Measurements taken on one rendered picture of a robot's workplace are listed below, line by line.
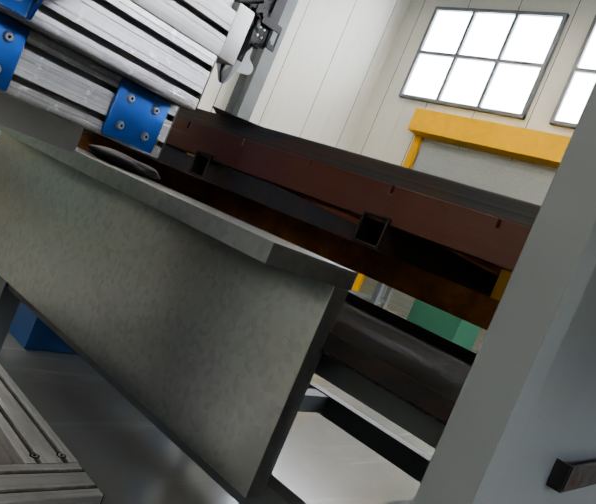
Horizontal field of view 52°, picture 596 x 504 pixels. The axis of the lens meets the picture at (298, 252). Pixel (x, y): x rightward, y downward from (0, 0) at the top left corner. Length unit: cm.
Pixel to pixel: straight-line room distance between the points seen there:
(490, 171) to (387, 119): 251
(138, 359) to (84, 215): 41
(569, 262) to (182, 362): 78
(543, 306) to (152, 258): 89
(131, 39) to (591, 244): 66
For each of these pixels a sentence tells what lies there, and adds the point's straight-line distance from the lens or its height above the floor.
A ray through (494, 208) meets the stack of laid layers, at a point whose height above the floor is 84.
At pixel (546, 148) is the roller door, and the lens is 1003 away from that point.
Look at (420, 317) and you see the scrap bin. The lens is 511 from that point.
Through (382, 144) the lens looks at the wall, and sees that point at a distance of 1195.
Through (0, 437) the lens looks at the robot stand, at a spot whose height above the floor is 22.
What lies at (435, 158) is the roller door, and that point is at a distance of 1119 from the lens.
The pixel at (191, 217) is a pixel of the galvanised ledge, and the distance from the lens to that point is 92.
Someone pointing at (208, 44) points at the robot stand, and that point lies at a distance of 99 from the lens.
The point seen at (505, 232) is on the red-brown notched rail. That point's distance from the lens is 86.
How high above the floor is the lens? 71
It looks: 2 degrees down
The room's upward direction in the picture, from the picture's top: 23 degrees clockwise
